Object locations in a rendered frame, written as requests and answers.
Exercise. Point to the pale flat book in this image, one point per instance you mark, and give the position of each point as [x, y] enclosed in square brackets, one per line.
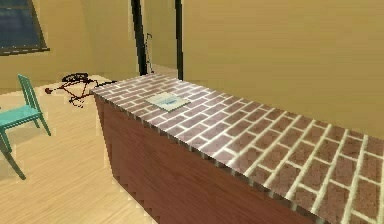
[167, 101]

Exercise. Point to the brick-topped wooden counter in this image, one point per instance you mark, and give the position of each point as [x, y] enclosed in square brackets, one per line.
[233, 160]

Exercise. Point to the thin grey floor lamp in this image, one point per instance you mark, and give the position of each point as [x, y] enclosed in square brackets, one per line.
[147, 50]

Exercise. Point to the red and black bicycle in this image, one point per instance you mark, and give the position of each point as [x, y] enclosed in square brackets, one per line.
[76, 83]

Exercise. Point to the teal wooden chair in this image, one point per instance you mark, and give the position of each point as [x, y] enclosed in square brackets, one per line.
[20, 115]

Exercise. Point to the dark blue window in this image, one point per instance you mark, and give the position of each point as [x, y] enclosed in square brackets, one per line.
[16, 25]

